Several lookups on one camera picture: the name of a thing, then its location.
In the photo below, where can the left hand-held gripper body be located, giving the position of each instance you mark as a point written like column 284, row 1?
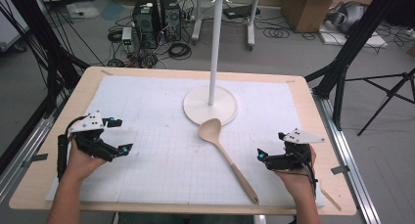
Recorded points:
column 88, row 123

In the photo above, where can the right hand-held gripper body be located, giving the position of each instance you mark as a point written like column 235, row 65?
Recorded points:
column 301, row 137

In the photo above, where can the wooden spoon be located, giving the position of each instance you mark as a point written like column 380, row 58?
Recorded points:
column 212, row 132

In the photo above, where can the white hook rack stand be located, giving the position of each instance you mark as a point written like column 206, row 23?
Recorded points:
column 213, row 54

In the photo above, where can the person's left hand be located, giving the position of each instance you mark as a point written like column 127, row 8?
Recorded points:
column 81, row 162

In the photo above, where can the person's right hand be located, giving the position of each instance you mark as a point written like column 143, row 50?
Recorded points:
column 297, row 181

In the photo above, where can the white grid mat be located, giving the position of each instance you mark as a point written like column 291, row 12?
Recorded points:
column 156, row 158

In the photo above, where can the grey metal clip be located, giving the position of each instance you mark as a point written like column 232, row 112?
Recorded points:
column 37, row 158
column 340, row 169

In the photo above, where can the small white electronic box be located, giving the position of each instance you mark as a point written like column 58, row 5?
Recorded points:
column 127, row 38

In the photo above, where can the black tripod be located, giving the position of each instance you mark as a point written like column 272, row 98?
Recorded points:
column 390, row 93

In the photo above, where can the large black computer tower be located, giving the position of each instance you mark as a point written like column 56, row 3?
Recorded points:
column 146, row 20

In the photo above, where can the slim black computer tower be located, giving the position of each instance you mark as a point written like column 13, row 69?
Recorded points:
column 171, row 18

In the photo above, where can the white foam board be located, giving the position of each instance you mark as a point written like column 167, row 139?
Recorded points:
column 375, row 40

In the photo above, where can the cardboard box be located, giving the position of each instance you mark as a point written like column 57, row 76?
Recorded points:
column 305, row 10

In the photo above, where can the grey bag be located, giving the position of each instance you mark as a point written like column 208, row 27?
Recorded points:
column 347, row 17

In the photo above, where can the aluminium rail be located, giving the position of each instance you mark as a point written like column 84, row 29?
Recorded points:
column 350, row 158
column 23, row 158

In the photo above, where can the black metal frame stand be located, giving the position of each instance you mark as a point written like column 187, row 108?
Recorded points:
column 42, row 38
column 355, row 38

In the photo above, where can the white rolling stand frame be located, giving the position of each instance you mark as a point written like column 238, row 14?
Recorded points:
column 250, row 28

